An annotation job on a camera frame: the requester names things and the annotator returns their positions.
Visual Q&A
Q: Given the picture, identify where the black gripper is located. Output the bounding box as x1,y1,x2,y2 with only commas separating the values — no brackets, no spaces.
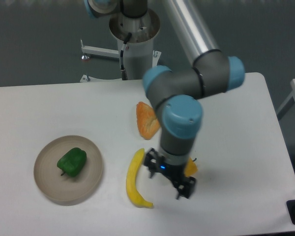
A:
143,148,196,200

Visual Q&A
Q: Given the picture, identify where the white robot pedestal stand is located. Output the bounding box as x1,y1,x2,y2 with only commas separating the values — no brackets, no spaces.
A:
81,9,160,80

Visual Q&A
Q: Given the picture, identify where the yellow toy bell pepper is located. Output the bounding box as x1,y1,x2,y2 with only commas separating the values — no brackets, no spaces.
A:
184,157,198,177

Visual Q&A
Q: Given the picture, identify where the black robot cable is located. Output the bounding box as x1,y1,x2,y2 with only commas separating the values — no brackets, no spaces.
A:
119,32,132,81

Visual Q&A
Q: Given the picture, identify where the yellow toy banana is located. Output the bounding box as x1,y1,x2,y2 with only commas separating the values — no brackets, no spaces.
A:
125,148,153,209

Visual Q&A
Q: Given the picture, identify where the beige round plate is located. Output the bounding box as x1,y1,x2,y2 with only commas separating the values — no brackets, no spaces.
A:
33,135,104,206

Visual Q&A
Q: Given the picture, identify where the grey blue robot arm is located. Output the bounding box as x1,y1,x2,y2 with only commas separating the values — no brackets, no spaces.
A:
84,0,245,198

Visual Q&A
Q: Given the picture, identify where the green toy bell pepper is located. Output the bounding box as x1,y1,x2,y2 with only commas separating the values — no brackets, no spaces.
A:
57,147,87,177

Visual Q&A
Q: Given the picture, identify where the orange toy fruit segment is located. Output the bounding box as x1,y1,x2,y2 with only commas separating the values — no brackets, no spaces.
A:
136,101,160,140

